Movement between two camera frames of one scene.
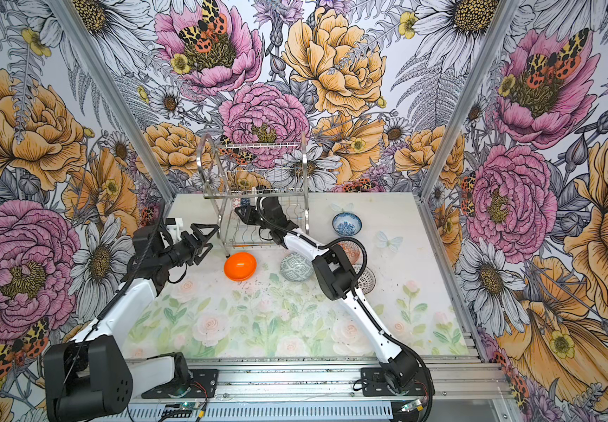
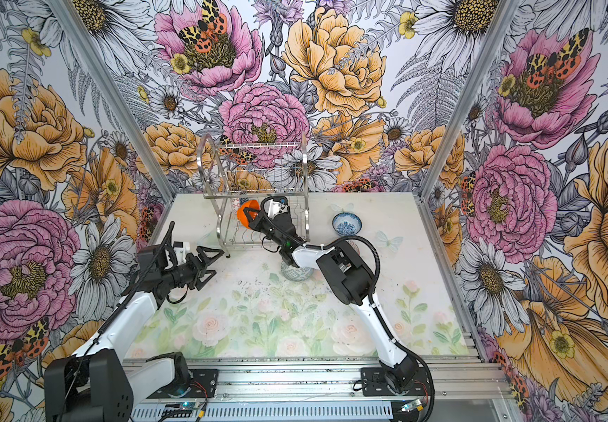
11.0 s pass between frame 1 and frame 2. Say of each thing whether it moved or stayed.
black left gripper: moved
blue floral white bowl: stayed
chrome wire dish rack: stayed
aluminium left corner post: stayed
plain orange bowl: moved
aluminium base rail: stayed
